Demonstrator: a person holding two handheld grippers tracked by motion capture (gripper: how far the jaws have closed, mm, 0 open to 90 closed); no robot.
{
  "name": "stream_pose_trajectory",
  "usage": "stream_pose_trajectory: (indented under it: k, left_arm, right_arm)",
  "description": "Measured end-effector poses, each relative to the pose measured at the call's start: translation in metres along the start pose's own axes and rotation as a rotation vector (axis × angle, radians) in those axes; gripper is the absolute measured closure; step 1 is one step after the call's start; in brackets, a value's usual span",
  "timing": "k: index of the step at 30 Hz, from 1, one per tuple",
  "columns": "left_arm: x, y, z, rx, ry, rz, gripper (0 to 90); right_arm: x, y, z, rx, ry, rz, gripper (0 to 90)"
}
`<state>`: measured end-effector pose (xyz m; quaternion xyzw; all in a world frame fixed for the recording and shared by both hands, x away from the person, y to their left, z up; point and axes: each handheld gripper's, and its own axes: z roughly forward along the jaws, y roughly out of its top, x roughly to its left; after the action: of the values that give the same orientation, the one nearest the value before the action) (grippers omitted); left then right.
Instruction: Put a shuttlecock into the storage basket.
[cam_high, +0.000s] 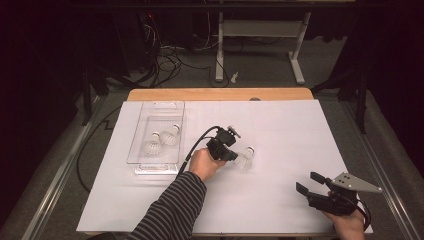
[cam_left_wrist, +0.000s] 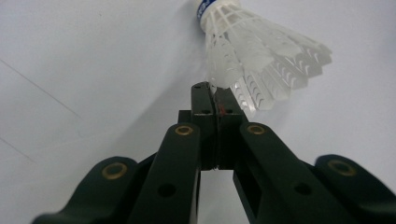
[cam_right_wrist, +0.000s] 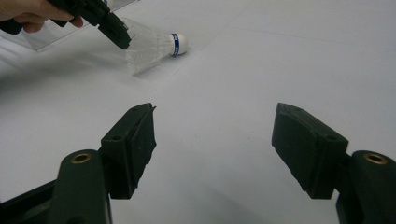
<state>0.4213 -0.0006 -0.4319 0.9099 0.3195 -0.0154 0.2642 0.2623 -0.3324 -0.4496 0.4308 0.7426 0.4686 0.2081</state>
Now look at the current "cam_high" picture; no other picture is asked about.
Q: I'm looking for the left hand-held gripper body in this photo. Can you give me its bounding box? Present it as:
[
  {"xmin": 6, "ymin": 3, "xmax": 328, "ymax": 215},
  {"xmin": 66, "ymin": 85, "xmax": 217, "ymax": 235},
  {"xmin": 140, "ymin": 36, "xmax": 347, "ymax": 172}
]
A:
[{"xmin": 205, "ymin": 125, "xmax": 242, "ymax": 162}]

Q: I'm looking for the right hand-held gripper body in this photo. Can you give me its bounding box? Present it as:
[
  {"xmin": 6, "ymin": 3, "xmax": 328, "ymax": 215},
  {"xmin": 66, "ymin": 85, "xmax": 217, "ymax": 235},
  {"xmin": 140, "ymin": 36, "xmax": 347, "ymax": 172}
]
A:
[{"xmin": 305, "ymin": 171, "xmax": 384, "ymax": 216}]

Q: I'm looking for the white shuttlecock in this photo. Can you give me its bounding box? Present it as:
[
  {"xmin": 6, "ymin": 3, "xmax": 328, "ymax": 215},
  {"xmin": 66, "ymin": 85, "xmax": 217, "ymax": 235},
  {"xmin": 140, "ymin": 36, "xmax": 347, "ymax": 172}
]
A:
[
  {"xmin": 161, "ymin": 123, "xmax": 182, "ymax": 147},
  {"xmin": 233, "ymin": 146, "xmax": 256, "ymax": 171},
  {"xmin": 142, "ymin": 131, "xmax": 164, "ymax": 156}
]

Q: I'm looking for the clear plastic tray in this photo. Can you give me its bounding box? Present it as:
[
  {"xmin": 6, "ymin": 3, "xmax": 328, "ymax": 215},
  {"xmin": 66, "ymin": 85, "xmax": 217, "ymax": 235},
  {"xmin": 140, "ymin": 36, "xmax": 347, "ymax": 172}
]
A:
[{"xmin": 126, "ymin": 100, "xmax": 186, "ymax": 176}]

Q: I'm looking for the person's left hand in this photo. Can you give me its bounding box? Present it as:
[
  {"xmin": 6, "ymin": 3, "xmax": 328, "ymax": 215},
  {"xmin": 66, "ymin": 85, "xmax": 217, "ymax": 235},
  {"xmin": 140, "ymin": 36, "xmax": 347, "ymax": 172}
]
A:
[{"xmin": 187, "ymin": 147, "xmax": 228, "ymax": 183}]

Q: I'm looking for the person's right hand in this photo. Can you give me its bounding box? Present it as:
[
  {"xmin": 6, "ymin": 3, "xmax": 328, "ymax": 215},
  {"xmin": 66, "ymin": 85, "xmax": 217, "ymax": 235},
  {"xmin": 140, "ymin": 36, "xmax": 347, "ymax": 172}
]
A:
[{"xmin": 322, "ymin": 208, "xmax": 366, "ymax": 240}]

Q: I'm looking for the black tripod stand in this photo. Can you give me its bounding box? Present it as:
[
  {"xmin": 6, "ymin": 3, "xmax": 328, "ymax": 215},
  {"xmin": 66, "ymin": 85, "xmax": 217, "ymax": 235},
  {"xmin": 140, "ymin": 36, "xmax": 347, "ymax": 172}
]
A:
[
  {"xmin": 311, "ymin": 65, "xmax": 368, "ymax": 135},
  {"xmin": 80, "ymin": 64, "xmax": 112, "ymax": 127}
]

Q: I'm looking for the dark equipment box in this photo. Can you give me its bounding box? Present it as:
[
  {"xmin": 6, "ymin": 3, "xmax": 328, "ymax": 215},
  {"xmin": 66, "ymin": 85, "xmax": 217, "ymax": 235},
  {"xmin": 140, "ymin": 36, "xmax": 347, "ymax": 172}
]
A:
[{"xmin": 111, "ymin": 10, "xmax": 160, "ymax": 76}]

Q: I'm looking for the dark curtain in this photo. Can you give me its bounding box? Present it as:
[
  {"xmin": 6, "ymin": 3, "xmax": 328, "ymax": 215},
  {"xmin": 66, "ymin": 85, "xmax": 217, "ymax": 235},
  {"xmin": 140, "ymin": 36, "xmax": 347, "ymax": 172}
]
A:
[
  {"xmin": 0, "ymin": 4, "xmax": 86, "ymax": 229},
  {"xmin": 346, "ymin": 0, "xmax": 424, "ymax": 186}
]

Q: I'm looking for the left hand-held gripper cable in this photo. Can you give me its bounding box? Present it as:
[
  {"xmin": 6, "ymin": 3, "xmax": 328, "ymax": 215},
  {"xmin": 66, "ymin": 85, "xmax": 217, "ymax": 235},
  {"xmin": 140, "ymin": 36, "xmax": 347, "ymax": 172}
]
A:
[{"xmin": 176, "ymin": 125, "xmax": 222, "ymax": 178}]

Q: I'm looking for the hand-held gripper cable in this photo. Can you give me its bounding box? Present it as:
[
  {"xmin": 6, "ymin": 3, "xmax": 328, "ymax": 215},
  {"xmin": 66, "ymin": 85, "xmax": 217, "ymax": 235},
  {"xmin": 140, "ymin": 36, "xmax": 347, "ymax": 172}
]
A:
[
  {"xmin": 176, "ymin": 125, "xmax": 222, "ymax": 178},
  {"xmin": 352, "ymin": 196, "xmax": 372, "ymax": 232}
]

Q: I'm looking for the right hand-held gripper cable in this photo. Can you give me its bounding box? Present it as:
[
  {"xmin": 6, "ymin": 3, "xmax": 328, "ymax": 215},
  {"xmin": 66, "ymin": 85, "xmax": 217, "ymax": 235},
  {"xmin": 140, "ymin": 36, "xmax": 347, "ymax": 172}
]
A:
[{"xmin": 352, "ymin": 196, "xmax": 372, "ymax": 232}]

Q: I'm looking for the metal floor rail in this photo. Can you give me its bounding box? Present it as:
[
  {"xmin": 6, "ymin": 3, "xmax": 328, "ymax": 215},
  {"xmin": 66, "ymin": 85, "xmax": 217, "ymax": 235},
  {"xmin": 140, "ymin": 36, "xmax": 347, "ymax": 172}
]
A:
[
  {"xmin": 339, "ymin": 99, "xmax": 422, "ymax": 240},
  {"xmin": 23, "ymin": 95, "xmax": 108, "ymax": 240}
]

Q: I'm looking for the tangle of floor cables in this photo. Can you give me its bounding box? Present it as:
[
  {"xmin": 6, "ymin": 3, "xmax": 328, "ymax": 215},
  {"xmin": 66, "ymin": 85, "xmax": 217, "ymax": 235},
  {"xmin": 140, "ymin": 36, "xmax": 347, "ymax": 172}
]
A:
[{"xmin": 142, "ymin": 13, "xmax": 232, "ymax": 90}]

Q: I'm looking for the white metal stand frame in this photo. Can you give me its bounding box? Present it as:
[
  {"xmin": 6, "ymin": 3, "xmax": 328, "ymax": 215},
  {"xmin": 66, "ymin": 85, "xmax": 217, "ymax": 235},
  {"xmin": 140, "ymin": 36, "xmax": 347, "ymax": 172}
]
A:
[{"xmin": 214, "ymin": 11, "xmax": 313, "ymax": 86}]

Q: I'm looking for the black floor cable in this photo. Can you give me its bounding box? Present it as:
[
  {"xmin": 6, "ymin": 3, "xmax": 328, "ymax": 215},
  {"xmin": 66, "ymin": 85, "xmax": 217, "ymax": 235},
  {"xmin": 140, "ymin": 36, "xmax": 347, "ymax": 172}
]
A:
[{"xmin": 75, "ymin": 104, "xmax": 123, "ymax": 194}]

